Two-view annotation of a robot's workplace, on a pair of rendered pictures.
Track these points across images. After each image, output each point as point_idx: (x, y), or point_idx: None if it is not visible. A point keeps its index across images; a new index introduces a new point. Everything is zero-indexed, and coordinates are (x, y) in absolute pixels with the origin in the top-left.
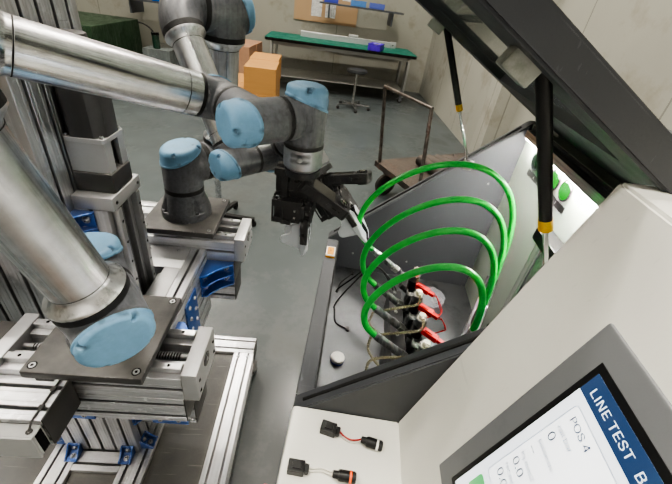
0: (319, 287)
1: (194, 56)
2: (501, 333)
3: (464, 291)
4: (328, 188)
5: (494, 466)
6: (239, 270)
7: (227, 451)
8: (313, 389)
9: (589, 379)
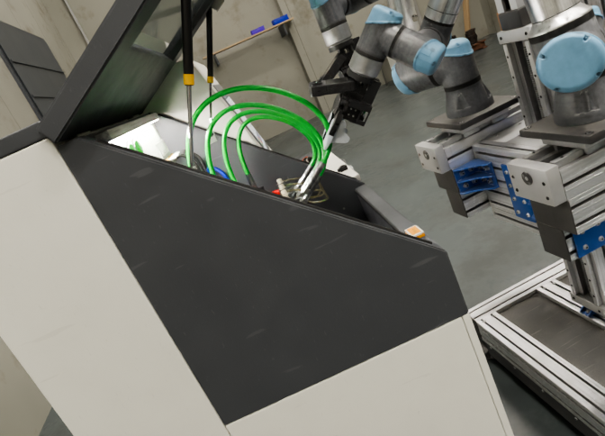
0: (396, 212)
1: None
2: (239, 121)
3: None
4: (329, 68)
5: (254, 134)
6: (555, 230)
7: (517, 349)
8: (351, 178)
9: (223, 96)
